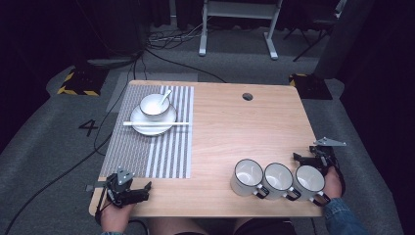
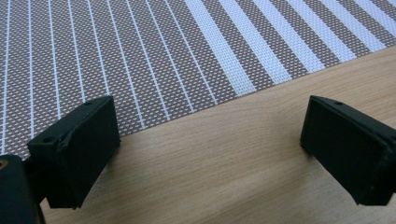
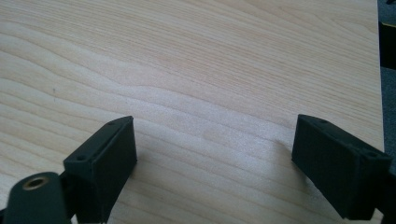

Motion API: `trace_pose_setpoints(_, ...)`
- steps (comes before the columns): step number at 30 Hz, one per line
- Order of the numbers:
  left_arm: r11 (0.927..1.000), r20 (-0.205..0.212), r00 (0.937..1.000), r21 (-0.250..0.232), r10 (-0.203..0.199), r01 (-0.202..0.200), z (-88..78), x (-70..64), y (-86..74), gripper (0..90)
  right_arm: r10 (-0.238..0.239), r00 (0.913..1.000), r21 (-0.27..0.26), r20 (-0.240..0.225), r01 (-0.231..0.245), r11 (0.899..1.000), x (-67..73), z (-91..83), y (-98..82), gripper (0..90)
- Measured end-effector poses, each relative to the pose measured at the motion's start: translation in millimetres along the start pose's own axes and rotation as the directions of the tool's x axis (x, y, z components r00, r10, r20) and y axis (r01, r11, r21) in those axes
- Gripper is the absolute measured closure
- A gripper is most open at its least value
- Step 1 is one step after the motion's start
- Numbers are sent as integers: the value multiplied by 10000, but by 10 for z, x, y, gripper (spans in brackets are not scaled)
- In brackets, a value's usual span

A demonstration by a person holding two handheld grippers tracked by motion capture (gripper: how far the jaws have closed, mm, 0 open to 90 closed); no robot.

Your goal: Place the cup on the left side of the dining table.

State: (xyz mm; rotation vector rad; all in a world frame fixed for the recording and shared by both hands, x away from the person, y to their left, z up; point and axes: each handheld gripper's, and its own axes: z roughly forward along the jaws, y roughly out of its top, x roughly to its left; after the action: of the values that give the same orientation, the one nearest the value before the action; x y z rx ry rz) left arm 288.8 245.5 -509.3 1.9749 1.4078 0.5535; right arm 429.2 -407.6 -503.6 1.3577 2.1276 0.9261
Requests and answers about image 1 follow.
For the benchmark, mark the person's right hand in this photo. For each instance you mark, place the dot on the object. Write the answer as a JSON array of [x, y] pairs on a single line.
[[332, 186]]

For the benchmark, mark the white chopstick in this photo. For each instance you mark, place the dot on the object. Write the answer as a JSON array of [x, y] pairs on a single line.
[[143, 122]]

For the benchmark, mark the person's left leg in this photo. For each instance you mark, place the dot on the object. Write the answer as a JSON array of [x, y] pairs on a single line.
[[176, 226]]

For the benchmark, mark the grey pillar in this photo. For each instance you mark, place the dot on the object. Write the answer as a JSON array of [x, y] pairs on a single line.
[[342, 39]]

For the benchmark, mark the white mug black rim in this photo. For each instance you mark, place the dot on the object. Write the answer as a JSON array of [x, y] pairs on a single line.
[[277, 181], [246, 178], [308, 182]]

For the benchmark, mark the white metal desk frame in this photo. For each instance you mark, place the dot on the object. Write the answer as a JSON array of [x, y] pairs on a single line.
[[239, 9]]

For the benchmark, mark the white bowl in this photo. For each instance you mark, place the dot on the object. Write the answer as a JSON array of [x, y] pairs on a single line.
[[153, 106]]

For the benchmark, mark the black tripod stand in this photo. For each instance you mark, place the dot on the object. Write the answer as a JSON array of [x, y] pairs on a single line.
[[310, 34]]

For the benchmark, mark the white ceramic spoon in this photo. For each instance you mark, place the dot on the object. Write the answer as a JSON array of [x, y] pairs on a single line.
[[164, 97]]

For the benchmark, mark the person's right leg black shorts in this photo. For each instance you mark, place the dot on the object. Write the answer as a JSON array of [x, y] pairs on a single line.
[[261, 226]]

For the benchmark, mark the person's left hand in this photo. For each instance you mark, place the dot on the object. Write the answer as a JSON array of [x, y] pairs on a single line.
[[115, 217]]

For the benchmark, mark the grey striped placemat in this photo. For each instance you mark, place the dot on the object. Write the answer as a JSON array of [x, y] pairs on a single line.
[[130, 153]]

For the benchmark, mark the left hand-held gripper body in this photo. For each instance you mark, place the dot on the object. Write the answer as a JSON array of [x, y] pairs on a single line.
[[119, 191]]

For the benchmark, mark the white plate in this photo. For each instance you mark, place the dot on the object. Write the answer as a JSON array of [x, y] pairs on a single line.
[[153, 129]]

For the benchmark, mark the black base plate hazard tape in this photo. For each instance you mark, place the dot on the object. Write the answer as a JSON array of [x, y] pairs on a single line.
[[311, 86], [83, 81]]

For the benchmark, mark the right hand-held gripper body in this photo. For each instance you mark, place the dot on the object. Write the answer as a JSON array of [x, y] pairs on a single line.
[[326, 153]]

